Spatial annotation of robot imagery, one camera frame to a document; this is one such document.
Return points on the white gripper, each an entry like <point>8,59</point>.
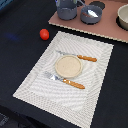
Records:
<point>68,2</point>

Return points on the red tomato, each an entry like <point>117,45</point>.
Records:
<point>44,34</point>

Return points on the white toy fish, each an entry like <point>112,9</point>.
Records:
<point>92,13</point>

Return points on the grey frying pan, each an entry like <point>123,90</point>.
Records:
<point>87,18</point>

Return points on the grey pot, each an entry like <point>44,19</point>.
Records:
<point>67,12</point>

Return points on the black burner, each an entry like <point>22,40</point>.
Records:
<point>98,3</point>

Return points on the pink stove board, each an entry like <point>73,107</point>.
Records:
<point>106,27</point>

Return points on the beige round plate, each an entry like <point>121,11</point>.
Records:
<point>68,66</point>

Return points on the cream bowl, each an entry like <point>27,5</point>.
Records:
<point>123,16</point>

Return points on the woven beige placemat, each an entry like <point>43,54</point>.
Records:
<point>74,105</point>

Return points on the knife with orange handle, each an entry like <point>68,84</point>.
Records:
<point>79,56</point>

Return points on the fork with orange handle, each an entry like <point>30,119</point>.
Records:
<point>69,82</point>

